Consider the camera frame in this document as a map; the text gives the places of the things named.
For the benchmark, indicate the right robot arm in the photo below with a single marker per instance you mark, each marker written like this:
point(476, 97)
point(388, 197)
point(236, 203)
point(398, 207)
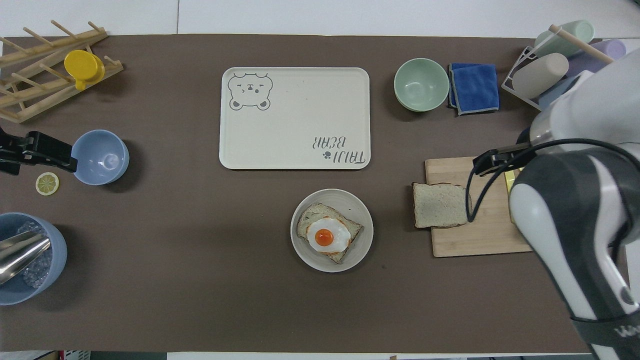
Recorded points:
point(565, 215)

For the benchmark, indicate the cream tray with bear print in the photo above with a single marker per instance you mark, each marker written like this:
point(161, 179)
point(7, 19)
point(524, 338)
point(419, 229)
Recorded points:
point(295, 117)

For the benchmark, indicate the fried egg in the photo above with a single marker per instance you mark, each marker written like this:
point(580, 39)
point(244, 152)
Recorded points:
point(327, 236)

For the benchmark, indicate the light purple cup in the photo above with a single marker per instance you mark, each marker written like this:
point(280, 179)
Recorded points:
point(597, 55)

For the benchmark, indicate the metal scoop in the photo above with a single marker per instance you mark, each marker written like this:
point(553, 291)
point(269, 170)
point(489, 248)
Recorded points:
point(22, 252)

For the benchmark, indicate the wooden cutting board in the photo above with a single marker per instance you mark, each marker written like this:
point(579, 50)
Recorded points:
point(485, 235)

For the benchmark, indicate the wooden dish rack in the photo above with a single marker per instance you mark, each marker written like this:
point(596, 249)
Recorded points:
point(30, 95)

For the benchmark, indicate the light blue bowl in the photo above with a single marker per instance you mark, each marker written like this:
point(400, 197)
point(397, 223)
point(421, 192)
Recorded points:
point(102, 160)

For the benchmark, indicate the yellow food slice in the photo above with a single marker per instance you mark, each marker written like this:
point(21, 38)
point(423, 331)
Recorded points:
point(513, 180)

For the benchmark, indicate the lemon slice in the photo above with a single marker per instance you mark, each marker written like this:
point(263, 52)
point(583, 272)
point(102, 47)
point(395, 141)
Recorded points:
point(47, 183)

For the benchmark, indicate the blue ice bucket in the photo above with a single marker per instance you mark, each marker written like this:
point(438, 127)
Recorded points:
point(55, 265)

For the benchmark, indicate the blue folded cloth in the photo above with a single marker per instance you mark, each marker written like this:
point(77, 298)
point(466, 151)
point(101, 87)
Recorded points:
point(475, 87)

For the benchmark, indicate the yellow plastic cup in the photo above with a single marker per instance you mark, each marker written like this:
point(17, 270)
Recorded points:
point(82, 65)

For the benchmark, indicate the bread slice under egg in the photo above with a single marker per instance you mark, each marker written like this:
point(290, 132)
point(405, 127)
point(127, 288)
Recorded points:
point(312, 215)

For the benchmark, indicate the wooden stick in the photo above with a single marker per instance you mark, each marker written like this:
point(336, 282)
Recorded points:
point(580, 43)

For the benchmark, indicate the beige cup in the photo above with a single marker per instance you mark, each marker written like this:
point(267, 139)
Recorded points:
point(542, 75)

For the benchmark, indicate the clear ice cubes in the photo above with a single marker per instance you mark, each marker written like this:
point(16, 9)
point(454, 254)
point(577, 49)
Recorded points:
point(40, 272)

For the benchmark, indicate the light blue cup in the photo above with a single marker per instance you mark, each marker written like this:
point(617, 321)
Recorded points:
point(557, 92)

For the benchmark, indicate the light green bowl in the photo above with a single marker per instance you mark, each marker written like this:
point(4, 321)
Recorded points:
point(421, 85)

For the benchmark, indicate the grey round plate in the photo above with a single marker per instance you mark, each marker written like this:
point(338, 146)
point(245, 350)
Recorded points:
point(360, 245)

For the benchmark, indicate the plain bread slice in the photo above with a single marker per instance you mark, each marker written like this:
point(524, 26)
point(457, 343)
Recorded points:
point(440, 205)

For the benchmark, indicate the light green cup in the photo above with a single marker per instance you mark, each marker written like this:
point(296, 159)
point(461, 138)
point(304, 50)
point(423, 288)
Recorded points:
point(567, 37)

